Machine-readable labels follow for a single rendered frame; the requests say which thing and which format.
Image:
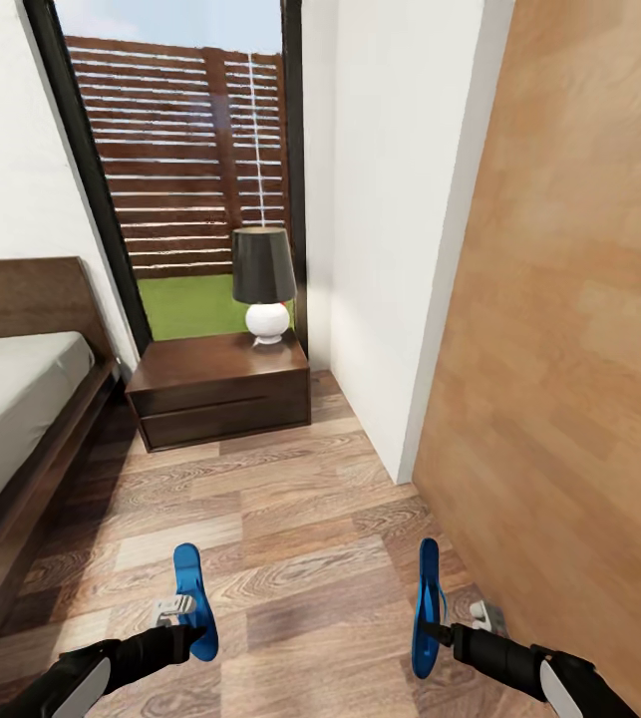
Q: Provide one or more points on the nightstand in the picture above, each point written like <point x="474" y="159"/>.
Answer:
<point x="195" y="391"/>

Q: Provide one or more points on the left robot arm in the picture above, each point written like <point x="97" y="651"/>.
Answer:
<point x="71" y="687"/>

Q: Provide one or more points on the fixed window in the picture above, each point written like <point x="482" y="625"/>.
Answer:
<point x="186" y="119"/>

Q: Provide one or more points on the sandal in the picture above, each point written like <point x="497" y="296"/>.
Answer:
<point x="425" y="647"/>
<point x="189" y="581"/>

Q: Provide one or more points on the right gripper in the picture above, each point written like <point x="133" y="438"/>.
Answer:
<point x="485" y="651"/>

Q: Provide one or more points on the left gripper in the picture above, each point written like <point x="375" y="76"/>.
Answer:
<point x="166" y="645"/>

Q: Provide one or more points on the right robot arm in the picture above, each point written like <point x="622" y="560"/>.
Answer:
<point x="568" y="682"/>

